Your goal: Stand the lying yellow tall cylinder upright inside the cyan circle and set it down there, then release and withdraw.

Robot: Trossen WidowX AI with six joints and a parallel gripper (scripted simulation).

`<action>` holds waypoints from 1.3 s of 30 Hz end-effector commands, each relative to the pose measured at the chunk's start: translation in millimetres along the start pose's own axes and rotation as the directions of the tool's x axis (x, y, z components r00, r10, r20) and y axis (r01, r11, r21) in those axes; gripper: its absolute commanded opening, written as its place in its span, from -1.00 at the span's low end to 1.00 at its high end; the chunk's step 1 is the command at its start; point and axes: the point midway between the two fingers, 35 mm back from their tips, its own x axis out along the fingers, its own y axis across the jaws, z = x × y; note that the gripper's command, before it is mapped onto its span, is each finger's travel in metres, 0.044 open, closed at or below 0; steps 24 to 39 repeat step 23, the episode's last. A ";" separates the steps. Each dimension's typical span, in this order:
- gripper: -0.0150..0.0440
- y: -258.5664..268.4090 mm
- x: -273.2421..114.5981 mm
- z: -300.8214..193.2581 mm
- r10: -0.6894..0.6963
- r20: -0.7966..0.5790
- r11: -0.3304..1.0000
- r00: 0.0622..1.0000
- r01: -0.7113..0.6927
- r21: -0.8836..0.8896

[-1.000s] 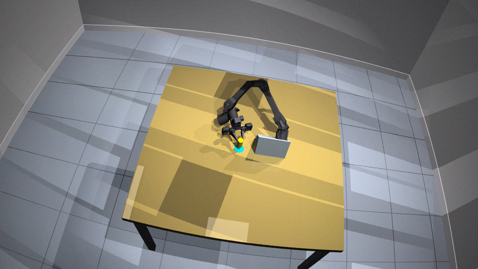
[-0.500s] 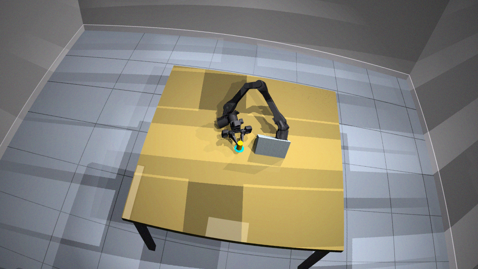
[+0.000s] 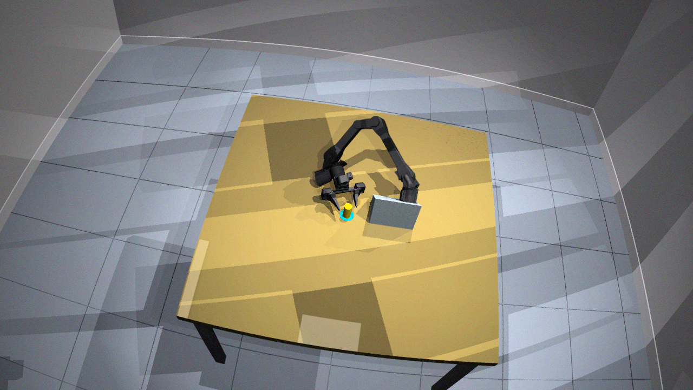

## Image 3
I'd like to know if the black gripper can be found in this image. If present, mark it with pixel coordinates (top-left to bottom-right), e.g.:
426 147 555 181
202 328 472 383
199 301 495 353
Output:
321 173 366 211

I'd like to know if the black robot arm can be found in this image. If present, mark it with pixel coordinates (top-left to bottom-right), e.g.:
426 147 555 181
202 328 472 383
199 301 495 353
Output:
315 116 420 204

